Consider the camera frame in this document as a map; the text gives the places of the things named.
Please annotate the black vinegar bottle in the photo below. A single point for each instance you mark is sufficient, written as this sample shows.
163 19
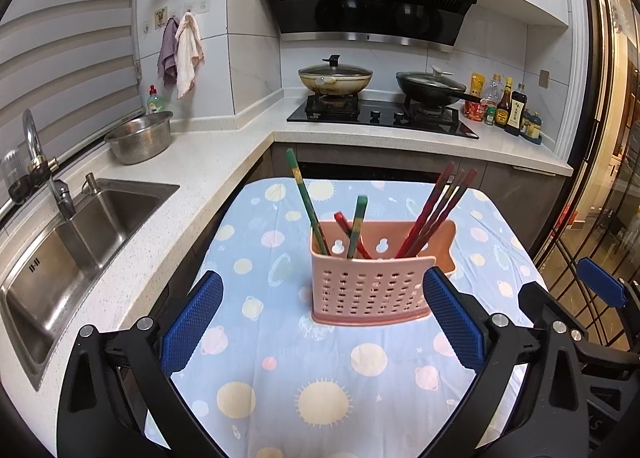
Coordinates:
518 104

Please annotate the maroon chopstick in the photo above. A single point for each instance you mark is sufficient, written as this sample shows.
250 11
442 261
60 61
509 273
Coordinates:
445 210

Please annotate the blue planet pattern tablecloth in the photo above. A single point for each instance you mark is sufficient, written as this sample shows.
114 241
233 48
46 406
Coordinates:
267 381

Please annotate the white pink hanging towel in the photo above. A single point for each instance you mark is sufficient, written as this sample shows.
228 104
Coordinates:
189 53

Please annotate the beige wok with lid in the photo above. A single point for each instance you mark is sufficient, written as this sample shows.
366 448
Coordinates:
333 78

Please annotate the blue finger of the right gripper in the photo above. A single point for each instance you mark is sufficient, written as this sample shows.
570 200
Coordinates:
605 286

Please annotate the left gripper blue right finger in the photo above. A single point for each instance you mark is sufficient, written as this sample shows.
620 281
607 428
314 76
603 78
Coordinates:
466 336

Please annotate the green chopstick in holder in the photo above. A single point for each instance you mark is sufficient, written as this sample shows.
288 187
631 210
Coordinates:
309 207

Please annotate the small teal jar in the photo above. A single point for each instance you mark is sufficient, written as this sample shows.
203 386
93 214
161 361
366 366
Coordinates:
531 127

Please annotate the green yellow chopstick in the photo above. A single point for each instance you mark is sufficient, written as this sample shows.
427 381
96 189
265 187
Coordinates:
354 238

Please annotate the purple hanging cloth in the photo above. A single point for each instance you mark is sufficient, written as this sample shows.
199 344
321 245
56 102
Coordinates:
166 63

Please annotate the clear plastic bottle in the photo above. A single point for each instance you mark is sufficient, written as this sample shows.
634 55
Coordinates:
493 90

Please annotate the brown wooden chopstick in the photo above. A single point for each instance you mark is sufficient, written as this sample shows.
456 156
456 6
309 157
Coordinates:
441 193

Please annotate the black gas cooktop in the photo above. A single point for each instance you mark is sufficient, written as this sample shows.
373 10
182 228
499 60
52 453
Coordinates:
407 114

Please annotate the pink perforated utensil holder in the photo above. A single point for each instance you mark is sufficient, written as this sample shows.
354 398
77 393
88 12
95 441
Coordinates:
380 290

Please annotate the green dish soap bottle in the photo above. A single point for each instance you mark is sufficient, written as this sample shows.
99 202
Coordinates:
154 102

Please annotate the yellow seasoning packet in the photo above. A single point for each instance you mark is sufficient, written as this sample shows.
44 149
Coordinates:
477 87

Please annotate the stainless steel sink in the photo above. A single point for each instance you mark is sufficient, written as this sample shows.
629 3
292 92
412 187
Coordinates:
58 269

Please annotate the dark soy sauce bottle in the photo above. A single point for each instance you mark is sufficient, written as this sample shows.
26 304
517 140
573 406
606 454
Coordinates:
504 105

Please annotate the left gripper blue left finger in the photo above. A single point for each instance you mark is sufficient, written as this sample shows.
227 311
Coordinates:
187 320

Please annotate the small green cap jar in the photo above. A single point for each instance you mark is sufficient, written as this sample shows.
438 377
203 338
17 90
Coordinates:
490 114

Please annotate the stainless steel bowl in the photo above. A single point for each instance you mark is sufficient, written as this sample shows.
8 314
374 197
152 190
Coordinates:
140 139

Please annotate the chrome kitchen faucet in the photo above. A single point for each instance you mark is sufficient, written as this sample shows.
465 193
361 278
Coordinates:
26 168

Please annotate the black frying pan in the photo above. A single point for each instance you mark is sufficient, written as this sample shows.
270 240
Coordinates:
433 89

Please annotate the white window blind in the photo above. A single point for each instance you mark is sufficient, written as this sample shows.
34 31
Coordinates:
71 63

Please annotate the red instant noodle cup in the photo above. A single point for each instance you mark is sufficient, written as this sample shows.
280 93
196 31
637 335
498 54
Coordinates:
475 111

